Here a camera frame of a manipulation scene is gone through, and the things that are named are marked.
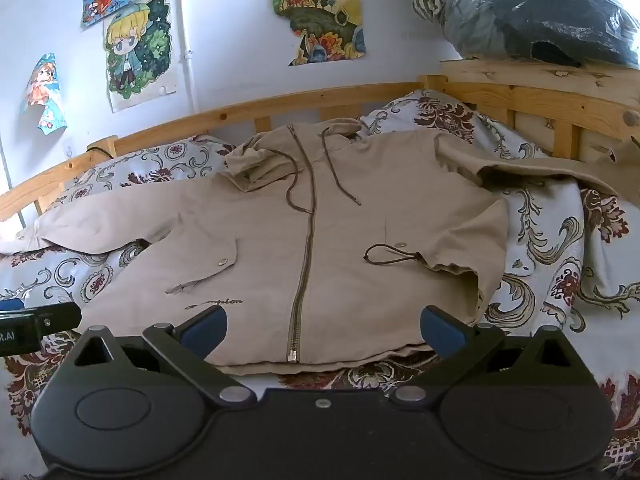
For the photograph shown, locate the plastic bag of clothes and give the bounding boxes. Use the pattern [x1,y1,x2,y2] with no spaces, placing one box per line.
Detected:
[365,0,640,69]

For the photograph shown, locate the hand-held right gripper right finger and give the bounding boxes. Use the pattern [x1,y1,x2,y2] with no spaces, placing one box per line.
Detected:
[392,305,587,408]

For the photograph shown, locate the colourful cartoon poster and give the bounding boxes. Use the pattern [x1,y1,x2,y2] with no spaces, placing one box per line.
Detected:
[267,0,368,67]

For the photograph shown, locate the beige hooded zip jacket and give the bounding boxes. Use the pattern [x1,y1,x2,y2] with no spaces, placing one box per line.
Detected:
[0,117,640,377]

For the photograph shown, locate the blond cartoon character wall poster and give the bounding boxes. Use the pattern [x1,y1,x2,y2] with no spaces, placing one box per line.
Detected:
[103,0,179,114]

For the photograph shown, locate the small curled cartoon wall poster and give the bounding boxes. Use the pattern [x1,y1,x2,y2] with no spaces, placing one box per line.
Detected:
[20,52,67,136]

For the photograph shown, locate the floral printed blanket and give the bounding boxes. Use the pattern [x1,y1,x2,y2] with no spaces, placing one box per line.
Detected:
[0,89,640,477]

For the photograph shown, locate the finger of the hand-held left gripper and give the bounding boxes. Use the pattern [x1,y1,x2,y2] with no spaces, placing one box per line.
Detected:
[0,298,83,334]

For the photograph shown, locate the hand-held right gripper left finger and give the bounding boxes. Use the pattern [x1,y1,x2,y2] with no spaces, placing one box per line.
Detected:
[62,305,249,408]

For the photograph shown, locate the wooden bed frame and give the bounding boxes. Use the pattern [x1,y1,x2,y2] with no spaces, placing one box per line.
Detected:
[0,57,640,222]

